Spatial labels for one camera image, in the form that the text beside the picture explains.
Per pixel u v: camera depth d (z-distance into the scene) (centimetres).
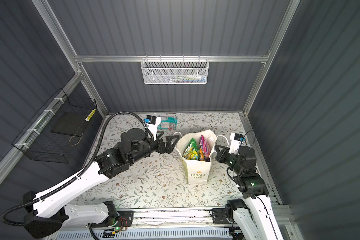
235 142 62
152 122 53
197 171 73
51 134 72
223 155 62
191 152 79
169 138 54
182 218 76
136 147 48
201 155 78
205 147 75
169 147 55
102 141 48
